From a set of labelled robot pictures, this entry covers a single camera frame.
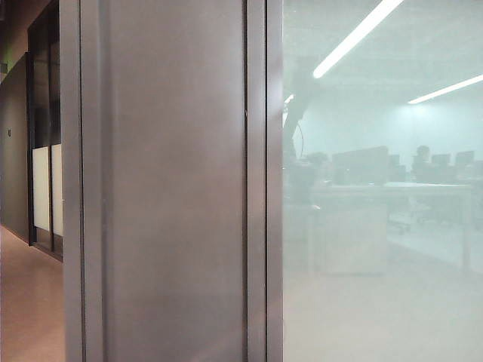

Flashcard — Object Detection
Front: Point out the long ceiling light strip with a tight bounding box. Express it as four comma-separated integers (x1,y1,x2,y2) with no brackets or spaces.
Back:
407,74,483,105
312,0,405,80

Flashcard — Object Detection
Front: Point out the grey metal wall pillar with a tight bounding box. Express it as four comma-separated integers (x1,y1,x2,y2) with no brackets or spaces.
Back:
59,0,285,362

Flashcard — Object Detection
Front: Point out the white office table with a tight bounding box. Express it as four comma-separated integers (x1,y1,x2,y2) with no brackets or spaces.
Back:
309,181,475,273

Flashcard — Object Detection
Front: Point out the dark computer monitor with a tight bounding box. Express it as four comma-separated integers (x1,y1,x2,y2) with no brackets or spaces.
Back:
331,146,390,186

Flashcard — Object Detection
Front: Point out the dark framed glass door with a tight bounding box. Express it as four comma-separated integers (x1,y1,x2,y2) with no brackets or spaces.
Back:
25,0,64,262

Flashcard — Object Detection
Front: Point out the frosted glass wall panel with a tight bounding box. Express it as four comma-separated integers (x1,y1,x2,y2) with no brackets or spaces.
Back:
281,0,483,362

